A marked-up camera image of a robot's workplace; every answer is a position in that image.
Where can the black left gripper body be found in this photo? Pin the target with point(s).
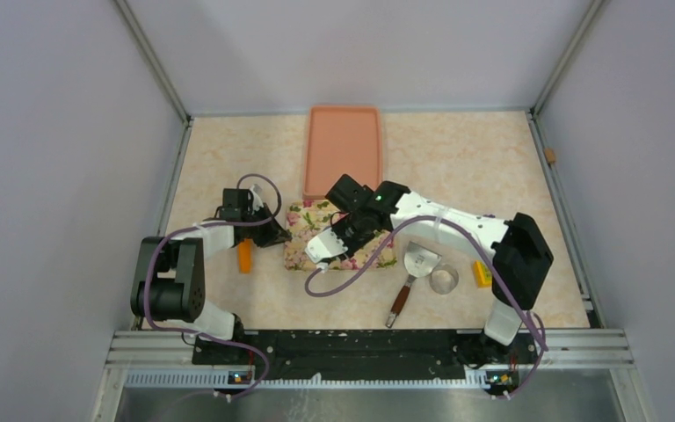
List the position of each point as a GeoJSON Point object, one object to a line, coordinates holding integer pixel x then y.
{"type": "Point", "coordinates": [257, 233]}

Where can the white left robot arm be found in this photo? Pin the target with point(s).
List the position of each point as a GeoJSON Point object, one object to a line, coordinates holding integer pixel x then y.
{"type": "Point", "coordinates": [170, 277]}

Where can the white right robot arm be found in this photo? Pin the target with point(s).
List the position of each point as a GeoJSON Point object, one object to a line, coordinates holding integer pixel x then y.
{"type": "Point", "coordinates": [515, 251]}

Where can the yellow red blue toy block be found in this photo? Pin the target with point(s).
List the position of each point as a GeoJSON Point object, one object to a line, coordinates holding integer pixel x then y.
{"type": "Point", "coordinates": [482, 275]}

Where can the pink rectangular tray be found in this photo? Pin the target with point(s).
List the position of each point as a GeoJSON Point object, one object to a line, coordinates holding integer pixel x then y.
{"type": "Point", "coordinates": [342, 139]}

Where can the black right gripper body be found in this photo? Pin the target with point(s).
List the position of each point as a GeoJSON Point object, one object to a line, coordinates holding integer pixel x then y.
{"type": "Point", "coordinates": [352, 231]}

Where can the metal scraper wooden handle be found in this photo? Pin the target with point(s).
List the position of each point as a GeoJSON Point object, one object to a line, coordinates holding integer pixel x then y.
{"type": "Point", "coordinates": [418, 262]}

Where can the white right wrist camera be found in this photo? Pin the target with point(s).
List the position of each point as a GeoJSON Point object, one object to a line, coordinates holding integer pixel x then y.
{"type": "Point", "coordinates": [325, 247]}

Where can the small wooden cork piece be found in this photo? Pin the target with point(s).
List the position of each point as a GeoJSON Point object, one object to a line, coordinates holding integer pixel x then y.
{"type": "Point", "coordinates": [549, 155]}

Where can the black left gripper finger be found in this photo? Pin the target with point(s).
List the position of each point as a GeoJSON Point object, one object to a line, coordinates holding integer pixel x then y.
{"type": "Point", "coordinates": [276, 236]}
{"type": "Point", "coordinates": [271, 219]}

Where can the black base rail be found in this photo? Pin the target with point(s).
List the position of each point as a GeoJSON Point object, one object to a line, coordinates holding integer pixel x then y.
{"type": "Point", "coordinates": [366, 355]}

